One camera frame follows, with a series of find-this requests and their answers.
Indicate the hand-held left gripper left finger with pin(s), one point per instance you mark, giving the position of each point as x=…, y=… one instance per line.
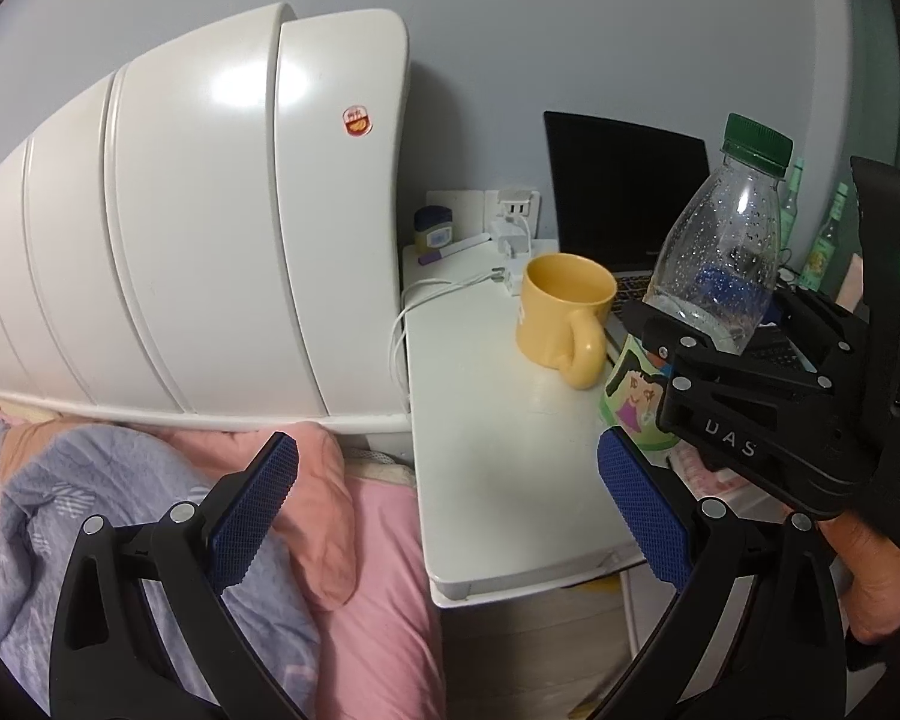
x=259, y=510

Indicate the pink bed sheet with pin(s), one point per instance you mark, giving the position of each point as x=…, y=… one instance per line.
x=379, y=630

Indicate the white and purple stick device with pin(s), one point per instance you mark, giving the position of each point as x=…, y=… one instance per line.
x=457, y=247

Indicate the white desk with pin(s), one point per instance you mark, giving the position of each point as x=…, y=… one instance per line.
x=495, y=465

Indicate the green glass bottle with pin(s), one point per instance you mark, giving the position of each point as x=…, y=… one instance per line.
x=825, y=247
x=791, y=202

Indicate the white padded headboard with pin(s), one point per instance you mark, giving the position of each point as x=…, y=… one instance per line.
x=195, y=240

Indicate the small jar with blue lid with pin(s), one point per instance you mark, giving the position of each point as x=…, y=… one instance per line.
x=432, y=231

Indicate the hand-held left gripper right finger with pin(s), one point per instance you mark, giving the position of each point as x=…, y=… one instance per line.
x=641, y=510

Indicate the black laptop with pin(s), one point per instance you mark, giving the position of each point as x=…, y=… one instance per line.
x=622, y=180

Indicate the grey-blue patterned blanket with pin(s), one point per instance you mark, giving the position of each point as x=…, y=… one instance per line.
x=120, y=480

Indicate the round red sticker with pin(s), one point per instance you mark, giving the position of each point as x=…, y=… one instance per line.
x=356, y=121

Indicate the white wall socket plate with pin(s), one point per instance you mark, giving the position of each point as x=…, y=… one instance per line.
x=457, y=202

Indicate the white charger plug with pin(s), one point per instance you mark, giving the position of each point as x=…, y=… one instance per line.
x=511, y=234

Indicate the pink pillow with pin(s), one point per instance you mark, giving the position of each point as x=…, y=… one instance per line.
x=322, y=480

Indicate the yellow ceramic mug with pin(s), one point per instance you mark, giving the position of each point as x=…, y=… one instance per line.
x=555, y=315

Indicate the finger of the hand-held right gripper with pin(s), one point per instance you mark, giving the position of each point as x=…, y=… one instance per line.
x=829, y=331
x=694, y=358

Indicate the clear plastic bottle green label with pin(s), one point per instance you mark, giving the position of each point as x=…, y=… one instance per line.
x=727, y=240

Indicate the person's right hand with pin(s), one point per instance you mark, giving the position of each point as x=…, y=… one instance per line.
x=881, y=585

